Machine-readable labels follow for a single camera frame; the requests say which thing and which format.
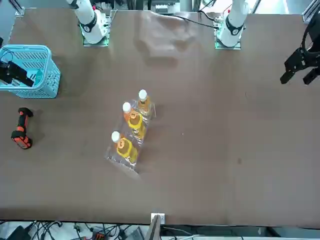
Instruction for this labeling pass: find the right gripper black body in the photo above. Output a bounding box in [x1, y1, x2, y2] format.
[0, 61, 13, 85]

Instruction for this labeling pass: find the yellow label bottle orange cap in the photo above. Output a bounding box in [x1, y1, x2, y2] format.
[127, 111, 147, 140]
[116, 137, 139, 164]

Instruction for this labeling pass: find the grey electrical box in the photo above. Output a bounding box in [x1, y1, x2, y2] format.
[152, 0, 180, 14]

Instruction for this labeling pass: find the pale yellow drink bottle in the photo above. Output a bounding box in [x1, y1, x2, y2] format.
[136, 89, 153, 117]

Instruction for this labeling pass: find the orange juice bottle white cap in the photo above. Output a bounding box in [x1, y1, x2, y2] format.
[121, 101, 133, 124]
[111, 131, 122, 151]

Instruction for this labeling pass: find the light blue plastic basket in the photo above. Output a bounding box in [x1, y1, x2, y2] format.
[0, 44, 62, 99]

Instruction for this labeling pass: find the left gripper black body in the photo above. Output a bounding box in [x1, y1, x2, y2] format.
[301, 15, 320, 70]

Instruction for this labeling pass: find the clear acrylic tiered shelf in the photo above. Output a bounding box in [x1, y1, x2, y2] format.
[104, 98, 157, 175]

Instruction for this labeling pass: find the aluminium frame post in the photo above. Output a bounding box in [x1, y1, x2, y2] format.
[144, 212, 166, 240]

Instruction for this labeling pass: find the black table power cable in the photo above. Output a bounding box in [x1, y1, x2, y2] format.
[159, 13, 219, 30]

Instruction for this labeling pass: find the black power adapter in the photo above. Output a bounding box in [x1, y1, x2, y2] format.
[4, 224, 29, 240]

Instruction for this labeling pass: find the aluminium corner profile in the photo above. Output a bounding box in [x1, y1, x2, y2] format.
[301, 0, 318, 24]
[14, 0, 26, 17]

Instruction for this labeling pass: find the orange black barcode scanner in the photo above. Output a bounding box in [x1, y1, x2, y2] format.
[10, 107, 34, 151]

